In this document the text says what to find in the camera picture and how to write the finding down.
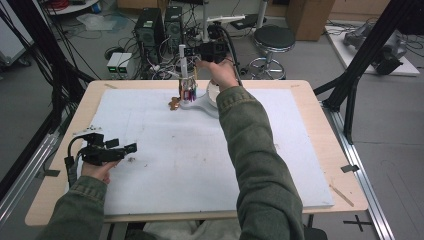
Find large black computer tower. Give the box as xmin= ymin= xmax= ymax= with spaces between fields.
xmin=134 ymin=7 xmax=166 ymax=65

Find thin wooden stick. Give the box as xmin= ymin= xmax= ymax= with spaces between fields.
xmin=329 ymin=184 xmax=355 ymax=208

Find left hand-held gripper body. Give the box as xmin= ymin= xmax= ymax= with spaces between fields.
xmin=68 ymin=124 xmax=128 ymax=167

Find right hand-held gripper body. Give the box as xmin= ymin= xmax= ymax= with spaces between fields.
xmin=195 ymin=14 xmax=247 ymax=64

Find black round stool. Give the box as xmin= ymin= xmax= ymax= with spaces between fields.
xmin=239 ymin=25 xmax=297 ymax=80

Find left hand-held gripper cable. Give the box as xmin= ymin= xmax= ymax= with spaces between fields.
xmin=64 ymin=135 xmax=86 ymax=188

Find white platform with grey device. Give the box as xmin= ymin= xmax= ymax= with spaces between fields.
xmin=324 ymin=19 xmax=421 ymax=78

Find black flat device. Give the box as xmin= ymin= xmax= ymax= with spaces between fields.
xmin=229 ymin=13 xmax=268 ymax=31

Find white metal stand leg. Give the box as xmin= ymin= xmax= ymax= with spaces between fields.
xmin=201 ymin=0 xmax=212 ymax=43

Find light wooden table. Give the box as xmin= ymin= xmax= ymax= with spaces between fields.
xmin=24 ymin=79 xmax=370 ymax=228

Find bunch of colourful key tags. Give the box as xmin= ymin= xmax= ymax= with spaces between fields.
xmin=179 ymin=75 xmax=199 ymax=103

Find white power supply box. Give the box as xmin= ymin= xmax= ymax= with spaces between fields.
xmin=117 ymin=53 xmax=135 ymax=80
xmin=106 ymin=52 xmax=124 ymax=80

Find small black computer tower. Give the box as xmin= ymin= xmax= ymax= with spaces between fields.
xmin=164 ymin=5 xmax=185 ymax=54

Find person's right hand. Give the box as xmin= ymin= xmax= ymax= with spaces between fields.
xmin=196 ymin=57 xmax=241 ymax=93

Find hand-held gripper cable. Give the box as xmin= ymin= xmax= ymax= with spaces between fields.
xmin=216 ymin=24 xmax=244 ymax=87
xmin=64 ymin=135 xmax=86 ymax=188

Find person's light grey trousers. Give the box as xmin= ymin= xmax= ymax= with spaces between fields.
xmin=124 ymin=218 xmax=243 ymax=240

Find brown keychain with olive loop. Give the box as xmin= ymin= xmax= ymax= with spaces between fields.
xmin=167 ymin=77 xmax=184 ymax=112

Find brown cardboard box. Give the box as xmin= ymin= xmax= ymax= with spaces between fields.
xmin=285 ymin=0 xmax=336 ymax=42

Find person's left hand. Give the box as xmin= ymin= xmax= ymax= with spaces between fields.
xmin=80 ymin=159 xmax=123 ymax=185

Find aluminium rail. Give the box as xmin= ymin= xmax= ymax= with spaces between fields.
xmin=321 ymin=99 xmax=396 ymax=240

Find white stand with post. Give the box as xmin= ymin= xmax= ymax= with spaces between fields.
xmin=178 ymin=44 xmax=222 ymax=120

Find white foam mat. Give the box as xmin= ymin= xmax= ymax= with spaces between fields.
xmin=76 ymin=88 xmax=336 ymax=216

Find black tape strip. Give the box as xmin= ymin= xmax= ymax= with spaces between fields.
xmin=340 ymin=164 xmax=361 ymax=174

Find right hand-held gripper cable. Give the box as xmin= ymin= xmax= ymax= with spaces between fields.
xmin=216 ymin=24 xmax=244 ymax=87

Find black metal frame with cables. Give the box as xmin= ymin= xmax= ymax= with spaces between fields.
xmin=0 ymin=0 xmax=96 ymax=201

